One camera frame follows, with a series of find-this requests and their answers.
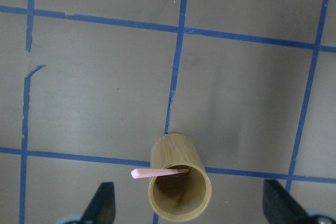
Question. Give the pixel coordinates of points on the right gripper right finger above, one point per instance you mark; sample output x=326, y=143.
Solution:
x=279, y=207

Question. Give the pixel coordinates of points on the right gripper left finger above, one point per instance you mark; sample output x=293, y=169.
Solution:
x=101, y=209

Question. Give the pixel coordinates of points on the bamboo cylinder holder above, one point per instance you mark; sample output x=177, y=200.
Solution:
x=180, y=197

